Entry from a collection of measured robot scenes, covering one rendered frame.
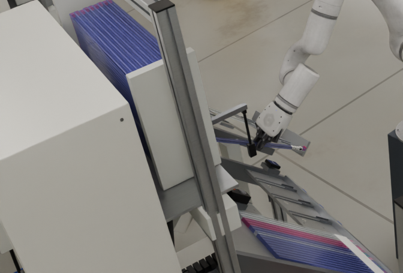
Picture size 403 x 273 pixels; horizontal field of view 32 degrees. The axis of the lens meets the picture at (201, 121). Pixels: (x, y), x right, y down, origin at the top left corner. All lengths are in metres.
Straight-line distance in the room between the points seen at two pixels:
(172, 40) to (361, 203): 2.39
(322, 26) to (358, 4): 3.08
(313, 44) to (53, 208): 1.18
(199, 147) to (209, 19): 4.10
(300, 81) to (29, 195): 1.21
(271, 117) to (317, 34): 0.33
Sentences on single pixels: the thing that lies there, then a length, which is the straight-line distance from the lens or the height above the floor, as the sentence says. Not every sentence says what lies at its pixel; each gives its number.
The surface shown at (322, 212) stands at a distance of 2.54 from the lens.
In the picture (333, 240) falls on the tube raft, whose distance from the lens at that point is 2.32.
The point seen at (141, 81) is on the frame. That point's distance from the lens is 1.55.
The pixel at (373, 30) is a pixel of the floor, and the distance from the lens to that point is 5.06.
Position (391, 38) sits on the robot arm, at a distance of 2.65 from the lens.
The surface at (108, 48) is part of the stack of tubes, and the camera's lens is 1.79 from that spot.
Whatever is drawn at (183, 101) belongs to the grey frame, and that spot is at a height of 1.70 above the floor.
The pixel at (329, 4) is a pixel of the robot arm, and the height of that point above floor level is 1.40.
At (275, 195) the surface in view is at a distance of 2.46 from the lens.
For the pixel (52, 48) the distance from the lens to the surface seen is 1.74.
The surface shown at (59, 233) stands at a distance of 1.53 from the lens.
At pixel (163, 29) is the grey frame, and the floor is 1.86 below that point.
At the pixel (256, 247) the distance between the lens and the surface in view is 1.93.
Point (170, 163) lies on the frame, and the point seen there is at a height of 1.46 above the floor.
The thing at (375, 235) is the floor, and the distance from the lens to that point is 3.48.
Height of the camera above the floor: 2.45
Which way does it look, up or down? 34 degrees down
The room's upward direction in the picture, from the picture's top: 14 degrees counter-clockwise
